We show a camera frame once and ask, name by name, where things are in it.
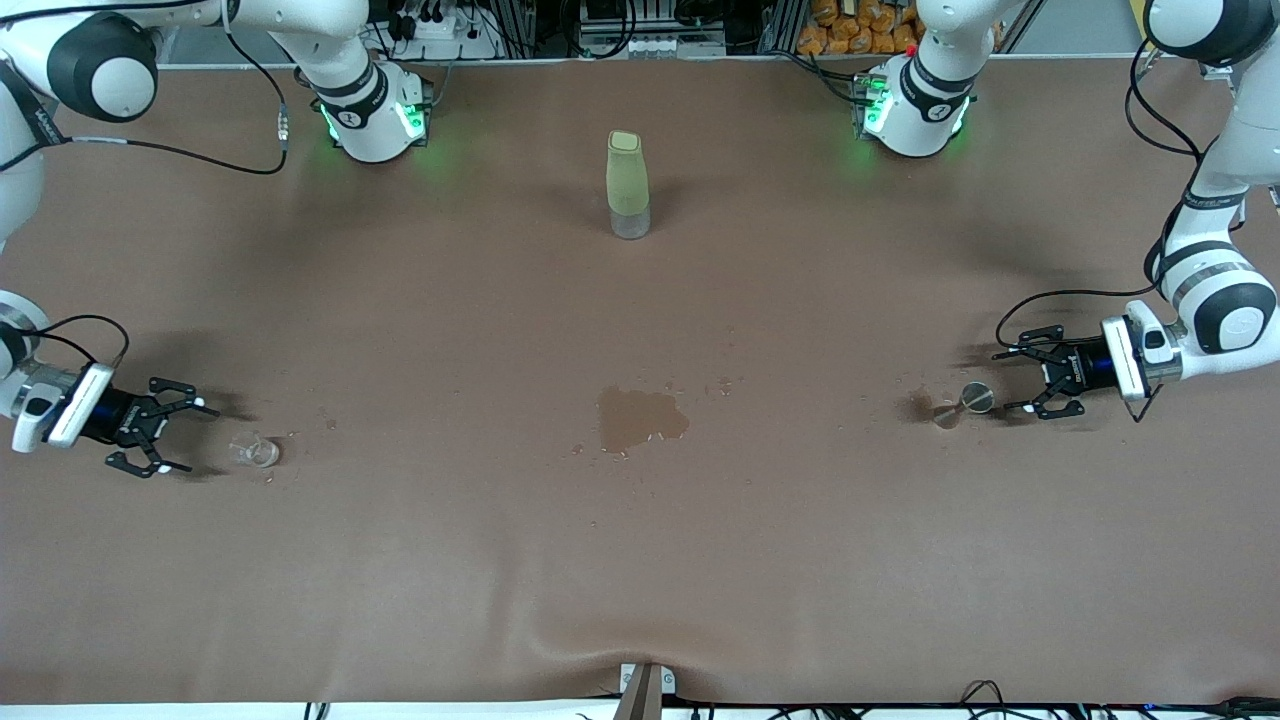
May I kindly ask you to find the metal table edge bracket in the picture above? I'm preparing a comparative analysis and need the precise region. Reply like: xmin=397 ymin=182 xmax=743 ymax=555
xmin=612 ymin=662 xmax=677 ymax=720

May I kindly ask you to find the steel double jigger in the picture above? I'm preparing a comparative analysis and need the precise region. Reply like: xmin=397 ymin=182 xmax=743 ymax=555
xmin=930 ymin=382 xmax=996 ymax=429

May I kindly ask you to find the brown table mat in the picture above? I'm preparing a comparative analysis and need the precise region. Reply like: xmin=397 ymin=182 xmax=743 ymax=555
xmin=0 ymin=55 xmax=1280 ymax=706

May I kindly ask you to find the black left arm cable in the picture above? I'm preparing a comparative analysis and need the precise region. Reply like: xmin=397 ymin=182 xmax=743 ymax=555
xmin=995 ymin=38 xmax=1246 ymax=423

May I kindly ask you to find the clear glass beaker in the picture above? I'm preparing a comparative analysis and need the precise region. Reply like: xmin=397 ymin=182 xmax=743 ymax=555
xmin=228 ymin=430 xmax=282 ymax=469

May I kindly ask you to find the grey electronics box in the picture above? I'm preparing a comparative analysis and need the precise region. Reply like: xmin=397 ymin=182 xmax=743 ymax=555
xmin=578 ymin=0 xmax=729 ymax=59

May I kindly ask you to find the black cable bundle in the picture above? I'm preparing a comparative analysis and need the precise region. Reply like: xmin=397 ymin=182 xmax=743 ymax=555
xmin=955 ymin=680 xmax=1280 ymax=720

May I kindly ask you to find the orange snack bag pile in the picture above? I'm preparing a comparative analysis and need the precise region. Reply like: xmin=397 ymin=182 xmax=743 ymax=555
xmin=795 ymin=0 xmax=923 ymax=57

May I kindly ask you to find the white power strip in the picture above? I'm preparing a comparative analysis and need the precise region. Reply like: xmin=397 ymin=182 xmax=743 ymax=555
xmin=385 ymin=0 xmax=501 ymax=61

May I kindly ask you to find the green bottle with clear base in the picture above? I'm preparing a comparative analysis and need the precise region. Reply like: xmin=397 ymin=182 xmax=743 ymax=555
xmin=606 ymin=129 xmax=652 ymax=241

